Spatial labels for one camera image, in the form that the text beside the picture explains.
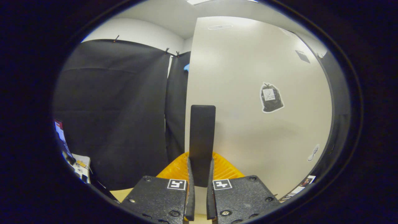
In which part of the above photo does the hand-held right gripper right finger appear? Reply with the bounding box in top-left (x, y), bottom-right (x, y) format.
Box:
top-left (207, 152), bottom-right (280, 224)

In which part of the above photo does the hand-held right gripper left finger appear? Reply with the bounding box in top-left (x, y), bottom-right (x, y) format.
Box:
top-left (120, 152), bottom-right (196, 224)

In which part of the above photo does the black cabinet door handle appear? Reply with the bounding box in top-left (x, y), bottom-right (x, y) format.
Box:
top-left (189, 105), bottom-right (216, 188)

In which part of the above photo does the beige cabinet door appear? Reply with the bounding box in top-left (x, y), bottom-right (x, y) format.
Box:
top-left (185, 16), bottom-right (339, 199)

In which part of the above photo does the white book with photo cover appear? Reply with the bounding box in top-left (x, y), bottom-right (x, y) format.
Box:
top-left (291, 175), bottom-right (317, 197)

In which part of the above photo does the black backdrop cloth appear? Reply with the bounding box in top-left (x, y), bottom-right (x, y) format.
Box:
top-left (52, 39), bottom-right (191, 191)

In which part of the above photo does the white side table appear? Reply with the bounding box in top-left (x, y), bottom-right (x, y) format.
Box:
top-left (67, 152), bottom-right (92, 184)

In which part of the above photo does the red and white card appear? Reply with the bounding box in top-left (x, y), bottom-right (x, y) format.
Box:
top-left (54, 119), bottom-right (67, 147)

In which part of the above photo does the long ceiling light panel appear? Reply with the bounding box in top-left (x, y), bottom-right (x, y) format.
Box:
top-left (187, 0), bottom-right (258, 5)

